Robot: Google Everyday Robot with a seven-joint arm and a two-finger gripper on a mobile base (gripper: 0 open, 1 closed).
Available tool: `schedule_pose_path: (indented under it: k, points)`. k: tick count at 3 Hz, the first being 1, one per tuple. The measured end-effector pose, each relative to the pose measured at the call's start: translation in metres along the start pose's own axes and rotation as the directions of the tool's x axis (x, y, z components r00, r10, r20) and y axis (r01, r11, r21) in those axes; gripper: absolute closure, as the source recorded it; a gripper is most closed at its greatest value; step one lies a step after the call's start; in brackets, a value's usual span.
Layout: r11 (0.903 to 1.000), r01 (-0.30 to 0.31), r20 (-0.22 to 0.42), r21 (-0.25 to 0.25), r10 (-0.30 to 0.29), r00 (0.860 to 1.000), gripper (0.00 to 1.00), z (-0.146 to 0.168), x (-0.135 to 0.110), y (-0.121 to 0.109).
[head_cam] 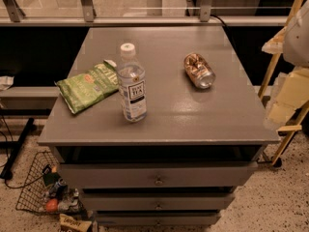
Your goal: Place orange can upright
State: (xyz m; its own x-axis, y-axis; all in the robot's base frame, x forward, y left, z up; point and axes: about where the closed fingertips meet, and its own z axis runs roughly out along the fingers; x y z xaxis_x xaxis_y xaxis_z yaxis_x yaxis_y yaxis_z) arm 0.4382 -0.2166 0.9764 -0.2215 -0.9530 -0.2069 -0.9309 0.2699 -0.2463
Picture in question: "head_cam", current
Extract top grey drawer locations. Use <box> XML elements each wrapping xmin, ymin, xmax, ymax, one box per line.
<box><xmin>58</xmin><ymin>161</ymin><xmax>257</xmax><ymax>189</ymax></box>

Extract black wire basket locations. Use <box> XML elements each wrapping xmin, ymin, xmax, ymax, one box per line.
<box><xmin>15</xmin><ymin>152</ymin><xmax>83</xmax><ymax>216</ymax></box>

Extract middle grey drawer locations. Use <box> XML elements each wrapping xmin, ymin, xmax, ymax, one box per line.
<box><xmin>81</xmin><ymin>192</ymin><xmax>235</xmax><ymax>212</ymax></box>

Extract blue can in basket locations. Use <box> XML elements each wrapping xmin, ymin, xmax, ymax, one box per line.
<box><xmin>48</xmin><ymin>178</ymin><xmax>67</xmax><ymax>197</ymax></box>

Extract metal window railing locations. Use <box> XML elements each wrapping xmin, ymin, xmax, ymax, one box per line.
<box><xmin>0</xmin><ymin>0</ymin><xmax>309</xmax><ymax>27</ymax></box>

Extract green chip bag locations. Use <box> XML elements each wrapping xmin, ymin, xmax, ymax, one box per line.
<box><xmin>56</xmin><ymin>60</ymin><xmax>118</xmax><ymax>114</ymax></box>

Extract yellow snack bag on floor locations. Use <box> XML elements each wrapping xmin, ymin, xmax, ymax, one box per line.
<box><xmin>59</xmin><ymin>214</ymin><xmax>92</xmax><ymax>232</ymax></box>

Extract black cable on floor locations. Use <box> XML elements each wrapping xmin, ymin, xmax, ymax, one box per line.
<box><xmin>0</xmin><ymin>113</ymin><xmax>52</xmax><ymax>189</ymax></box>

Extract orange fruit in basket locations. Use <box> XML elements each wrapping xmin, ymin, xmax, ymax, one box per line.
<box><xmin>45</xmin><ymin>198</ymin><xmax>58</xmax><ymax>213</ymax></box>

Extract grey drawer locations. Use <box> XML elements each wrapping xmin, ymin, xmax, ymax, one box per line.
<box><xmin>96</xmin><ymin>212</ymin><xmax>220</xmax><ymax>227</ymax></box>
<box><xmin>81</xmin><ymin>192</ymin><xmax>235</xmax><ymax>212</ymax></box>
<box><xmin>58</xmin><ymin>161</ymin><xmax>257</xmax><ymax>189</ymax></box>

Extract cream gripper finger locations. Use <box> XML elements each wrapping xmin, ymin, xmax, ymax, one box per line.
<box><xmin>264</xmin><ymin>67</ymin><xmax>309</xmax><ymax>130</ymax></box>
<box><xmin>262</xmin><ymin>27</ymin><xmax>286</xmax><ymax>54</ymax></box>

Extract black metal stand leg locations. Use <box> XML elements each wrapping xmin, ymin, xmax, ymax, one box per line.
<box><xmin>0</xmin><ymin>118</ymin><xmax>34</xmax><ymax>180</ymax></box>

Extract orange soda can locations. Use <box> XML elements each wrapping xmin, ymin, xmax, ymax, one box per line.
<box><xmin>183</xmin><ymin>53</ymin><xmax>216</xmax><ymax>89</ymax></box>

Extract clear tea bottle white cap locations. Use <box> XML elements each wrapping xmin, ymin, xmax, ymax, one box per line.
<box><xmin>116</xmin><ymin>43</ymin><xmax>147</xmax><ymax>122</ymax></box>

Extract bottom grey drawer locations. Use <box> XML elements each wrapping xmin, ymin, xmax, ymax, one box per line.
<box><xmin>96</xmin><ymin>212</ymin><xmax>220</xmax><ymax>227</ymax></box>

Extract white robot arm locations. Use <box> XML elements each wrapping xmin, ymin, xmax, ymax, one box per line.
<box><xmin>262</xmin><ymin>1</ymin><xmax>309</xmax><ymax>130</ymax></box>

